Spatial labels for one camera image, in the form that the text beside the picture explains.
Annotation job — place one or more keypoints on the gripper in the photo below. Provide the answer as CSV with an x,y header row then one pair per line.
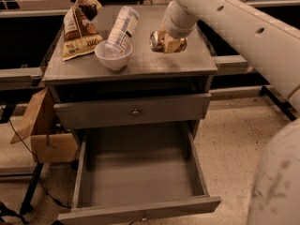
x,y
175,29

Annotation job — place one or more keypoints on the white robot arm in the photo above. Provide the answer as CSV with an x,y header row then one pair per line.
x,y
273,48

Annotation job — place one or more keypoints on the grey wooden drawer cabinet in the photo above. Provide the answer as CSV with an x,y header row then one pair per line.
x,y
147,73

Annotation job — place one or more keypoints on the closed grey upper drawer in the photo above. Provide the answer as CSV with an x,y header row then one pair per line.
x,y
132,111

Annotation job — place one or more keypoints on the open grey middle drawer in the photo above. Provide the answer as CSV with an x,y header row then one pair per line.
x,y
138,173

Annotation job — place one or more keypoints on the clear plastic water bottle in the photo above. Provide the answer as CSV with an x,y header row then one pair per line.
x,y
122,31

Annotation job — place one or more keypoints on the white ceramic bowl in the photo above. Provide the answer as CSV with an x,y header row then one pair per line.
x,y
111,60

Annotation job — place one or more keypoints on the brown yellow snack bag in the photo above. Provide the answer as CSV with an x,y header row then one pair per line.
x,y
80,36

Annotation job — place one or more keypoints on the black stand base right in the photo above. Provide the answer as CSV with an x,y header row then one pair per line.
x,y
285,107

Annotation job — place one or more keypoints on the open cardboard box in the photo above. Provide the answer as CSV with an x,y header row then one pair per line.
x,y
37,124

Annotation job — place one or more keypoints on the black stand leg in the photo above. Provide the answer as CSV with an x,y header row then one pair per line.
x,y
26,206

